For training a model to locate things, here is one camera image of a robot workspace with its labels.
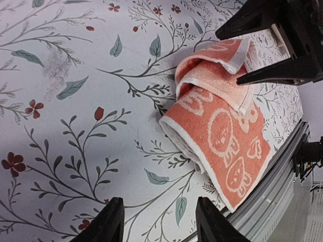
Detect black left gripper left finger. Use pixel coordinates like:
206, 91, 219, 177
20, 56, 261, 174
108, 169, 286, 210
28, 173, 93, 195
74, 197, 124, 242

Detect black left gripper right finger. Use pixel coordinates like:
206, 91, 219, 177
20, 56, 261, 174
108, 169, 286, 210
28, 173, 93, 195
195, 197, 250, 242

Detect front aluminium rail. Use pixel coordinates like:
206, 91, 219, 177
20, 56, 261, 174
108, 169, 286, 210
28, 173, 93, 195
185, 121, 317, 241

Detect orange bunny pattern towel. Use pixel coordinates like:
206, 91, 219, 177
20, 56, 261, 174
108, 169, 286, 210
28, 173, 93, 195
159, 39, 273, 212

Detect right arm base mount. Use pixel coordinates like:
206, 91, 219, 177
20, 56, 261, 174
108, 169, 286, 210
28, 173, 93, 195
292, 134, 322, 182

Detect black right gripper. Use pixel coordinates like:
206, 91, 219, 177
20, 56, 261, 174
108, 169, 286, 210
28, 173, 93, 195
216, 0, 322, 86

